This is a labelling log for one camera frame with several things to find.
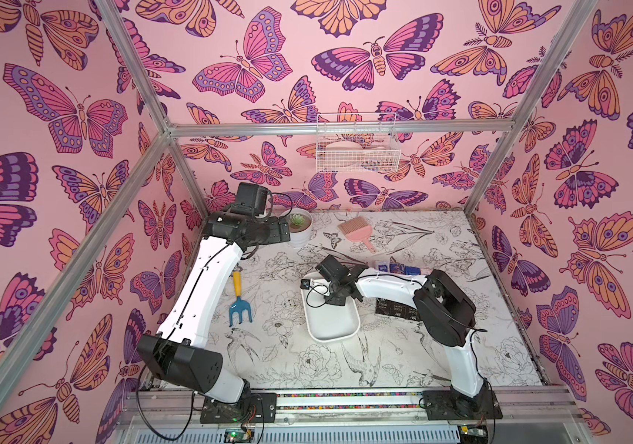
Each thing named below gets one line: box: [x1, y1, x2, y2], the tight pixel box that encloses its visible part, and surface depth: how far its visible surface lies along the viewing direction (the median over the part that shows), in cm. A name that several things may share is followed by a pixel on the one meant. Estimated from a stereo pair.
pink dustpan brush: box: [337, 215, 377, 254], surface depth 115 cm
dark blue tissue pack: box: [389, 262, 407, 274], surface depth 102 cm
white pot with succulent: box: [285, 207, 314, 248], surface depth 105 cm
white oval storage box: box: [299, 271, 361, 344], surface depth 87 cm
